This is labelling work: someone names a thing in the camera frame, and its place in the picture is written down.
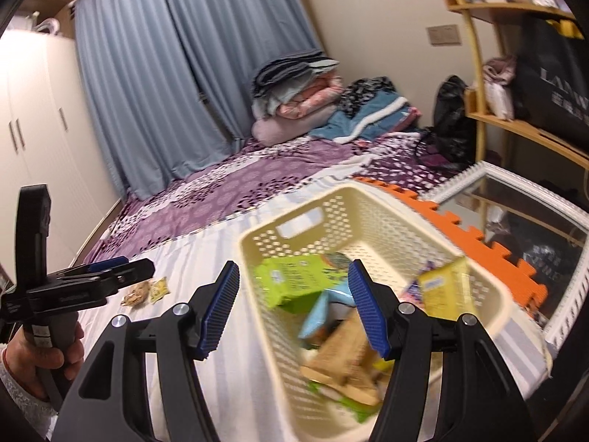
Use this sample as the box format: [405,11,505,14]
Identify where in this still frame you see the grey folded blankets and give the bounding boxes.
[252,48,341,102]

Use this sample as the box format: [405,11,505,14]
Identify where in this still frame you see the cream plastic basket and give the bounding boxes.
[238,183,515,442]

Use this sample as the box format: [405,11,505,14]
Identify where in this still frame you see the black printed bag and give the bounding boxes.
[513,16,589,139]

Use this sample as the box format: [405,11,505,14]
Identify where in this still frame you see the orange foam mat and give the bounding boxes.
[354,176,550,320]

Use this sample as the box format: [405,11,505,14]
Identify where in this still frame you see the tan snack packet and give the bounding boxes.
[300,308,396,406]

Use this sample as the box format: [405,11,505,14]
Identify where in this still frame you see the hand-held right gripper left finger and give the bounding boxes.
[50,260,241,442]

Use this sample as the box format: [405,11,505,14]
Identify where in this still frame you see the white framed mirror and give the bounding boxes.
[421,161,589,346]

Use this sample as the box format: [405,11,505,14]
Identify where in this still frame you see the green snack packet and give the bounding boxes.
[254,254,353,311]
[313,375,385,424]

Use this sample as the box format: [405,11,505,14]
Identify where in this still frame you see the striped bed sheet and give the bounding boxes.
[50,189,553,442]

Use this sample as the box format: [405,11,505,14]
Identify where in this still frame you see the clear yellow-edged snack packet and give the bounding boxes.
[148,277,172,305]

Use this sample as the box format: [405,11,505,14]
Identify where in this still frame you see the wall switch plate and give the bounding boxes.
[426,24,462,48]

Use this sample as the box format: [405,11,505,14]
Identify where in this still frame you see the black and white patterned cloth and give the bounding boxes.
[339,76,397,113]

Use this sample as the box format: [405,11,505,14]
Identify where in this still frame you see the purple floral blanket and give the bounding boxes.
[85,129,470,263]

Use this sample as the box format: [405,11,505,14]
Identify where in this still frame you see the clear cracker bag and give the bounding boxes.
[120,280,152,308]

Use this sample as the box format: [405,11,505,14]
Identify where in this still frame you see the wooden corner shelf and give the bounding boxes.
[442,0,589,171]

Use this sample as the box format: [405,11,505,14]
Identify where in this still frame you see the blue-grey curtain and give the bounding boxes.
[74,0,325,194]

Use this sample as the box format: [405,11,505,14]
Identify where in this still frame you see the person's left hand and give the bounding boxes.
[2,320,86,401]

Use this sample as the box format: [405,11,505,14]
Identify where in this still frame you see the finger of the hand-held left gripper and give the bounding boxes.
[69,259,156,307]
[69,256,130,279]

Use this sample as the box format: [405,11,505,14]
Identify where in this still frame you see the white wardrobe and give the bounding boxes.
[0,30,123,281]

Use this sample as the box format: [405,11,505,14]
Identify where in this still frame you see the blue fleece blanket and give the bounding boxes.
[308,91,422,144]

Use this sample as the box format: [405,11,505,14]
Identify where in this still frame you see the pink cloth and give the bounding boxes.
[483,55,518,120]

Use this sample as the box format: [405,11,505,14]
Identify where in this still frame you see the light blue snack packet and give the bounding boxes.
[298,289,357,339]

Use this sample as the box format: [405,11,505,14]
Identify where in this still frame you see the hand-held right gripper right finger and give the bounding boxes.
[347,259,537,442]

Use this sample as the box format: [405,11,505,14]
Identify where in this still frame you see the person's left forearm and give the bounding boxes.
[0,350,56,440]

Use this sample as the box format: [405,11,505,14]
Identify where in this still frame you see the black plastic bag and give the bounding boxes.
[433,75,477,171]

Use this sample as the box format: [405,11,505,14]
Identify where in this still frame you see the yellow biscuit packet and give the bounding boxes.
[416,258,475,320]

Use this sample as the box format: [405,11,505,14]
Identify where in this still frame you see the pink folded quilt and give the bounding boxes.
[276,76,345,118]

